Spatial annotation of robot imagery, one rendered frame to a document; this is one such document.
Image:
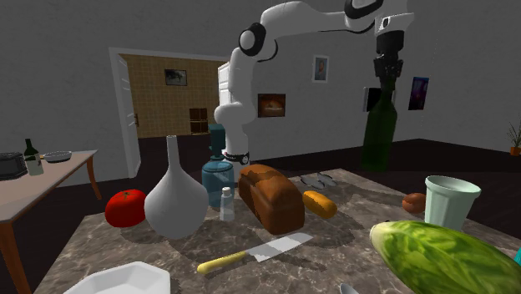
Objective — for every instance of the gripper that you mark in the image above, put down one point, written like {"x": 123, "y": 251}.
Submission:
{"x": 389, "y": 47}

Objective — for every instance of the dark green glass bottle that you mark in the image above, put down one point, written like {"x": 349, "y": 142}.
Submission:
{"x": 379, "y": 130}

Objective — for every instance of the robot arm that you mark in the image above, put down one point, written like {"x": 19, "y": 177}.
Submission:
{"x": 238, "y": 81}

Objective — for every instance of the white-framed portrait picture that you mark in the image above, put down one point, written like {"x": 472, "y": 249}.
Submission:
{"x": 320, "y": 68}

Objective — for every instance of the grey flat utensil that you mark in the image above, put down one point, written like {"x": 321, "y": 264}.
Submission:
{"x": 319, "y": 180}

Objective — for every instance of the potted plant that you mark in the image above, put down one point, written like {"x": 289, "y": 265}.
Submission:
{"x": 515, "y": 140}

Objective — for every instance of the brown round potato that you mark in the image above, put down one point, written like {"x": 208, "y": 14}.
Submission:
{"x": 413, "y": 202}

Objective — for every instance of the pale green cup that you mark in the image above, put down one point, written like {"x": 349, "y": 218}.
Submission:
{"x": 447, "y": 202}

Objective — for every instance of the white panelled door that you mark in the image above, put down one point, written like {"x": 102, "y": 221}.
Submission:
{"x": 224, "y": 83}

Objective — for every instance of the small orange bread roll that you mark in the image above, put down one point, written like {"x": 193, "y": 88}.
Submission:
{"x": 320, "y": 204}

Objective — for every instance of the brown bread loaf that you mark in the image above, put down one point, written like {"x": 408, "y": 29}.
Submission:
{"x": 270, "y": 199}

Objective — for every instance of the brown wooden cabinet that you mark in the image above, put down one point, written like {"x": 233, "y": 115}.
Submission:
{"x": 198, "y": 121}

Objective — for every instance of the blue jug with teal pump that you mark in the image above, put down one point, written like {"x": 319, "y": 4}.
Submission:
{"x": 216, "y": 179}

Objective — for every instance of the green lettuce head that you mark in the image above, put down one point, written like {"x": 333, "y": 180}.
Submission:
{"x": 439, "y": 260}

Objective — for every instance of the small clear bottle white cap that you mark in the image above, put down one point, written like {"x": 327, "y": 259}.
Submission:
{"x": 226, "y": 207}

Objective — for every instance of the teal object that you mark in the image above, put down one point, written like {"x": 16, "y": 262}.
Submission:
{"x": 518, "y": 257}

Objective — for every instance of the white long-necked vase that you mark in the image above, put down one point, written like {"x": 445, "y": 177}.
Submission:
{"x": 176, "y": 203}

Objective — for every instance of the white open door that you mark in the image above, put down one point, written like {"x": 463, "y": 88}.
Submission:
{"x": 127, "y": 122}

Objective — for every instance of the red tomato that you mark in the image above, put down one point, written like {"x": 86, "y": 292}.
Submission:
{"x": 124, "y": 208}

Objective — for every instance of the white angular bowl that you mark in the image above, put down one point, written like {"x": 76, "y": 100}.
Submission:
{"x": 130, "y": 281}

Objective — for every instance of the wooden side table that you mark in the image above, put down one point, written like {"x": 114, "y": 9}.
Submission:
{"x": 24, "y": 191}

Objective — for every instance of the black picture with white frame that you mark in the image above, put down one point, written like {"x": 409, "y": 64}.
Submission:
{"x": 371, "y": 99}

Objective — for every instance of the purple wall picture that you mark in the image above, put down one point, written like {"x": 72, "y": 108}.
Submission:
{"x": 418, "y": 93}

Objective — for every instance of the orange wall picture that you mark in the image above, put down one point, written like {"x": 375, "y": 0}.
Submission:
{"x": 271, "y": 105}

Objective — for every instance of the dark framed wall picture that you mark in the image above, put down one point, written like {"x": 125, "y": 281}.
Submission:
{"x": 176, "y": 77}

